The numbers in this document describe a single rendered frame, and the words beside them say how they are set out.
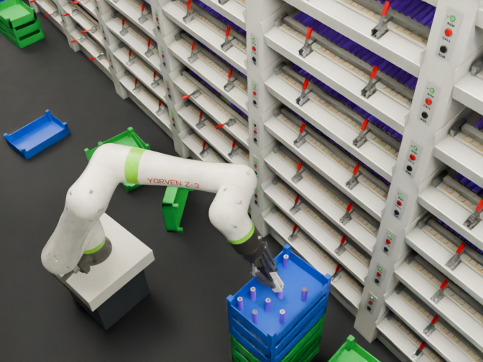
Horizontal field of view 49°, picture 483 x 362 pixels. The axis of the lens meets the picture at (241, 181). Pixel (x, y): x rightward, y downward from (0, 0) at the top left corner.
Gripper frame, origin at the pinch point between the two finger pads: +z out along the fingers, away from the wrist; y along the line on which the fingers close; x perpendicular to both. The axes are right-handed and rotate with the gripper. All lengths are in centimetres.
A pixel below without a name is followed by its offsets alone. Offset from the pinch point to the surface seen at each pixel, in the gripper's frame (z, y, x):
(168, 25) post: -52, -105, -54
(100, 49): -26, -170, -152
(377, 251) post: 14.8, -20.9, 28.1
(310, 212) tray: 22, -50, -5
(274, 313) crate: 9.3, 5.8, -2.9
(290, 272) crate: 10.2, -11.1, -1.1
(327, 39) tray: -51, -53, 29
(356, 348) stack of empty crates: 33.7, 5.1, 17.2
